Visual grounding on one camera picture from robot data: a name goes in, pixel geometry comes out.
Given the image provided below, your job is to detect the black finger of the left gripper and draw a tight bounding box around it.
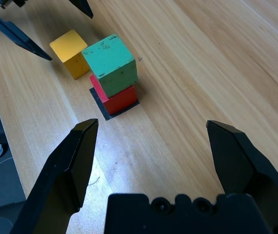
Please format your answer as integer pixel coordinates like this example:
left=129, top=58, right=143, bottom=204
left=0, top=6, right=53, bottom=61
left=68, top=0, right=94, bottom=20

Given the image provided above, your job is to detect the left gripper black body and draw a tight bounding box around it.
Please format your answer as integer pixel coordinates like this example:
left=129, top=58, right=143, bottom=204
left=0, top=0, right=29, bottom=10

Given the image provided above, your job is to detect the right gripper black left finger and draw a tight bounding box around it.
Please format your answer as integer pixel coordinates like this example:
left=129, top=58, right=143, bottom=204
left=9, top=118, right=99, bottom=234

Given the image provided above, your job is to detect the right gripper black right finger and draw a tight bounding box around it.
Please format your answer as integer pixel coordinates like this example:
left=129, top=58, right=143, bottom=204
left=206, top=120, right=278, bottom=234

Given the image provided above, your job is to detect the green wooden cube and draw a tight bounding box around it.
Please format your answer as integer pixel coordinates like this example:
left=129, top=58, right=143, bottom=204
left=81, top=34, right=139, bottom=99

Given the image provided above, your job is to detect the yellow wooden cube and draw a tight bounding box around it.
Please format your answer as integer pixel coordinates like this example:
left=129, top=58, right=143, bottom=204
left=49, top=29, right=91, bottom=80

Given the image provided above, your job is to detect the black square tape marker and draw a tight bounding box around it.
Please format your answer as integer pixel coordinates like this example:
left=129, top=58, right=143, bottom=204
left=89, top=87, right=140, bottom=121

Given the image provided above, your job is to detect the red wooden cube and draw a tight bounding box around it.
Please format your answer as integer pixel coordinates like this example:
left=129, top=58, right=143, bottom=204
left=89, top=75, right=138, bottom=116

